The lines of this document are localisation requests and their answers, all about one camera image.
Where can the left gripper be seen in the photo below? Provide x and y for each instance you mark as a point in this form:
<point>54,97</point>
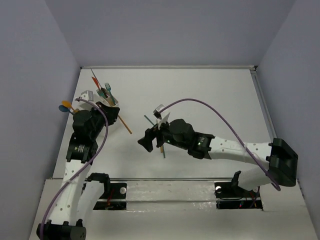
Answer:
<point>109,111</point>

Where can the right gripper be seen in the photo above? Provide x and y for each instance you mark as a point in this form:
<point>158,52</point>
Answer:
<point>150,133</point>

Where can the teal fork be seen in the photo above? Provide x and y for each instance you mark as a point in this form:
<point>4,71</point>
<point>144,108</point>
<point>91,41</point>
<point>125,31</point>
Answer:
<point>109,89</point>
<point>102,92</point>

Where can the orange plastic knife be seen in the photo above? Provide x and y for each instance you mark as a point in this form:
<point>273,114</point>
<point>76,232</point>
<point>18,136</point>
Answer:
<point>96,82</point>

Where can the orange plastic spoon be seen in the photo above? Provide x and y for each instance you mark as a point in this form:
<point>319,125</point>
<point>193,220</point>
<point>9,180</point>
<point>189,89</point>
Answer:
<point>69,106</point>

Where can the blue plastic spoon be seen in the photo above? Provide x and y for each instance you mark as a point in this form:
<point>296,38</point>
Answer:
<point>65,109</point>

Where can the teal chopstick crossing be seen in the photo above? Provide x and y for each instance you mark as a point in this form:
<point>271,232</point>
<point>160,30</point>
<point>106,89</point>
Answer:
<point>149,120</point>

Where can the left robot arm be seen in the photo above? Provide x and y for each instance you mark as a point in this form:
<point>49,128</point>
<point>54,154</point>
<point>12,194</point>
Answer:
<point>68,212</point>

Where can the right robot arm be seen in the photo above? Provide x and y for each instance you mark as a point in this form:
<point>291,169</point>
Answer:
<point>276,162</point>

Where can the white utensil caddy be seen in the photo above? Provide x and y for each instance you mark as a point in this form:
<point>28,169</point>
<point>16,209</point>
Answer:
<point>85,106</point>

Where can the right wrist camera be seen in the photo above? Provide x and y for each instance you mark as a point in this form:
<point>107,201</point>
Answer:
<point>161,115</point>

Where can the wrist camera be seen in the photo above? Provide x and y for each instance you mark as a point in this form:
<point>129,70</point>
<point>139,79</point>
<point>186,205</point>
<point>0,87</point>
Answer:
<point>161,115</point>
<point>85,96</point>

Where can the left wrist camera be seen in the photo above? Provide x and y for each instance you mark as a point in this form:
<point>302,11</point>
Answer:
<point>85,96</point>

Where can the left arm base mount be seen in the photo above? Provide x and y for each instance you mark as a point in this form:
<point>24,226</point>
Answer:
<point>113,197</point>

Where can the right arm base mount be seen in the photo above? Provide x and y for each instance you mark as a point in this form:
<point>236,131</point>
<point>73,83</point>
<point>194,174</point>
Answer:
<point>229,196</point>

